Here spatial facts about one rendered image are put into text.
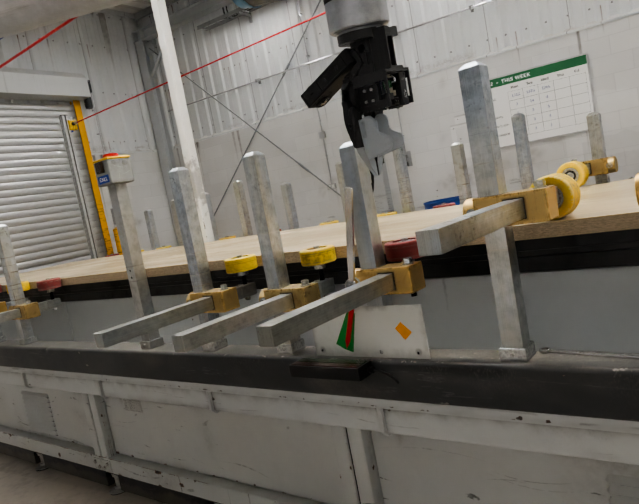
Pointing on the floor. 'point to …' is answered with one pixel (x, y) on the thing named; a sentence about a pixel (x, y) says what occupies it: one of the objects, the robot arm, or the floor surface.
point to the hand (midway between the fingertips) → (372, 168)
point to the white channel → (181, 114)
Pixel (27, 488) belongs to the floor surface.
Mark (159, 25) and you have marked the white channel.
